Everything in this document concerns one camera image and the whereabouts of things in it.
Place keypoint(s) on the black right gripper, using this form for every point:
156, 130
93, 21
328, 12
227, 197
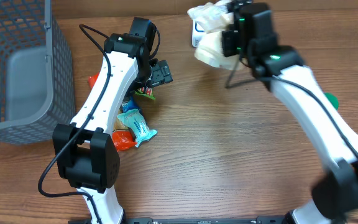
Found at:
229, 46

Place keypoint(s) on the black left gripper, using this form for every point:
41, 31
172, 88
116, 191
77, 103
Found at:
163, 74

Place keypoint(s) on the green snack packet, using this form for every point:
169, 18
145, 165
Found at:
146, 92

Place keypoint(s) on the beige paper bag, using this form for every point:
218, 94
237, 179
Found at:
213, 18

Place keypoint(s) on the blue Oreo cookie pack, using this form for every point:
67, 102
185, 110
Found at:
129, 104

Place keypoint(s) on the teal snack packet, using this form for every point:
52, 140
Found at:
137, 124

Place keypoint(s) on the red snack packet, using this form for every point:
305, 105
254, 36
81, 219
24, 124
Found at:
122, 136

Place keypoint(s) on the green lid jar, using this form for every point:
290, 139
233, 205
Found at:
333, 100

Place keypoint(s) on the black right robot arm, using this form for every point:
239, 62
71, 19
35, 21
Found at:
252, 39

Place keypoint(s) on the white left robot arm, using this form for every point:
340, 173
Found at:
84, 150

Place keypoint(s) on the white barcode scanner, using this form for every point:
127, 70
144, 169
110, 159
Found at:
197, 34

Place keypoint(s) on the dark grey plastic basket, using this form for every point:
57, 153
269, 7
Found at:
36, 73

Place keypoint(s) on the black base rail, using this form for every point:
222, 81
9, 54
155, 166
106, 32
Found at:
257, 220

